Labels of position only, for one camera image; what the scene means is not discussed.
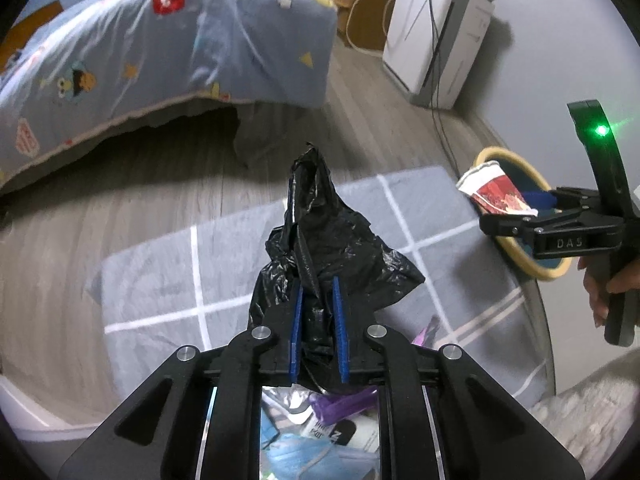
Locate red floral paper cup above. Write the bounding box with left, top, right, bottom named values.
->
left=457, top=160, right=538, bottom=217

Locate purple snack wrapper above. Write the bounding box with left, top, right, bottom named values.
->
left=310, top=314, right=442, bottom=426

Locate black plastic bag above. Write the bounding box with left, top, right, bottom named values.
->
left=247, top=144, right=424, bottom=394

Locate yellow rimmed teal trash bin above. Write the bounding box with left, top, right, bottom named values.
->
left=472, top=146, right=573, bottom=281

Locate person right hand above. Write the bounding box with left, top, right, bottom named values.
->
left=577, top=257, right=640, bottom=328

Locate grey checked floor mat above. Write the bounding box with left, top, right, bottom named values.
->
left=89, top=164, right=554, bottom=408

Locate white air purifier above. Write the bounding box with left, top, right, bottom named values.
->
left=383, top=0, right=496, bottom=110

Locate wooden tv cabinet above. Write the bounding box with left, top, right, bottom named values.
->
left=334, top=0, right=394, bottom=52

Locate blue cartoon duvet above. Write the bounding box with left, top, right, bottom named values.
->
left=1, top=0, right=337, bottom=186

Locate white cable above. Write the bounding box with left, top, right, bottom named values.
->
left=344, top=0, right=417, bottom=57

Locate black power cable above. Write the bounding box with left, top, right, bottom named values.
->
left=399, top=0, right=461, bottom=181

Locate wooden bed frame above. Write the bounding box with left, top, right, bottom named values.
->
left=0, top=0, right=63, bottom=70

